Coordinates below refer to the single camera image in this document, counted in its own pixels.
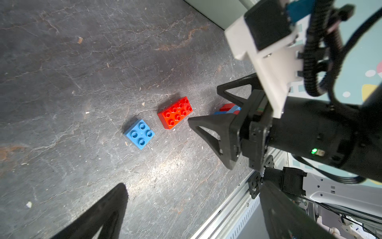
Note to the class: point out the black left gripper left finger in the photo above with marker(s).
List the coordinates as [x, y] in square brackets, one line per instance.
[104, 217]

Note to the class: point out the blue red lego assembly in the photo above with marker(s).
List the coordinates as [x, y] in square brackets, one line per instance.
[230, 108]

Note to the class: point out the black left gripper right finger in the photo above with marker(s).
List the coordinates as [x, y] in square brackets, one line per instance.
[284, 219]

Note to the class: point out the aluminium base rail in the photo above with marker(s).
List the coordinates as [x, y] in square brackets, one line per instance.
[232, 216]

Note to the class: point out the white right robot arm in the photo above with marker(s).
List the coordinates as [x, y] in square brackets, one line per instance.
[311, 129]

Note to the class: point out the red long lego brick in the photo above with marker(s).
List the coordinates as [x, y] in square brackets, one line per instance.
[175, 113]

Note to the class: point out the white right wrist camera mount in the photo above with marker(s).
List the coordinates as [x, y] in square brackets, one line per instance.
[266, 35]

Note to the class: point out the light blue square lego brick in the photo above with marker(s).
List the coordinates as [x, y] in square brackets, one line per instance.
[139, 134]

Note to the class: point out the green plastic storage box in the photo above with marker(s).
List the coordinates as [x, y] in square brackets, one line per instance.
[222, 12]

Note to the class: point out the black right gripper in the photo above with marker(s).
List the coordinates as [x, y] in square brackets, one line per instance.
[253, 131]

